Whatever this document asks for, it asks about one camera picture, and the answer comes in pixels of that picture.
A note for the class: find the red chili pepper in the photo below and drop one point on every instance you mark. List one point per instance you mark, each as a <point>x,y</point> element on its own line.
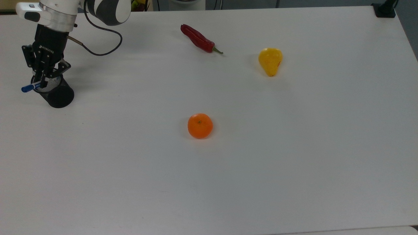
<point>197,39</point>

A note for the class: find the orange tangerine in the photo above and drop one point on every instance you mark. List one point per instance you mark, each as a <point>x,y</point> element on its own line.
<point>200,126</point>

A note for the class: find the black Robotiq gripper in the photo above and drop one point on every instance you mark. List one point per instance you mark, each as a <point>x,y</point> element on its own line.
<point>49,42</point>

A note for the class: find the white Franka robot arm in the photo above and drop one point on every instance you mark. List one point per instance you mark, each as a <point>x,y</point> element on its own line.
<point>62,11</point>

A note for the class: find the black mesh pen cup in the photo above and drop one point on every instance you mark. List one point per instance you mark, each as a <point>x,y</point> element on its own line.
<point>60,94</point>

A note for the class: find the black clamp mount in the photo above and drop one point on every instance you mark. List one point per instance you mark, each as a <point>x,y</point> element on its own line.
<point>385,9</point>

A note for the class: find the white marker with blue cap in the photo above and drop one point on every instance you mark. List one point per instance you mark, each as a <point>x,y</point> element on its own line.
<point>28,88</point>

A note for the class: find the colourful fruit pile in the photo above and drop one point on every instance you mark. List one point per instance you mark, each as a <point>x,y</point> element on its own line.
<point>138,5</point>

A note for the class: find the yellow pear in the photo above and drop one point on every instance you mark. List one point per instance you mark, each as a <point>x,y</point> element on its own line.
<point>270,61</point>

